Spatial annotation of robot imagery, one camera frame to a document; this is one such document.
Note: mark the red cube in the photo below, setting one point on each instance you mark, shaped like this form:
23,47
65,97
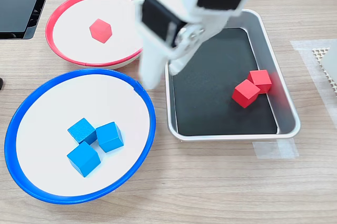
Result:
100,31
246,93
260,77

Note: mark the blue cube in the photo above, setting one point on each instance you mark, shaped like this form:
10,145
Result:
84,159
109,137
80,129

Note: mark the black tray mat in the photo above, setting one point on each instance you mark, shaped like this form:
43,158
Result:
210,97

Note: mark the steel tray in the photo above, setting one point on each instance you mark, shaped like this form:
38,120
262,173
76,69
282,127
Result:
287,118

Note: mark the red-rimmed white plate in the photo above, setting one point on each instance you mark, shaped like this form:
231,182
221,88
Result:
73,39

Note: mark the clear tape sheet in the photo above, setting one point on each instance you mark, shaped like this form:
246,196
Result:
302,47

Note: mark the blue-rimmed white plate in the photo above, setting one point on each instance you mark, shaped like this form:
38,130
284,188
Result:
47,129

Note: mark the clear tape piece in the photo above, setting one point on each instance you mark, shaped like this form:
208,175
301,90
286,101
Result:
273,149

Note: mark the black flat panel device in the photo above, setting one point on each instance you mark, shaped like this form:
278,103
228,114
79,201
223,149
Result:
15,10

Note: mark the small black object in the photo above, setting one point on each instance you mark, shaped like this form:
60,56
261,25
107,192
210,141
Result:
1,83

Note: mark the pale perforated base plate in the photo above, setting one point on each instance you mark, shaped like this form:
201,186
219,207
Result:
319,52

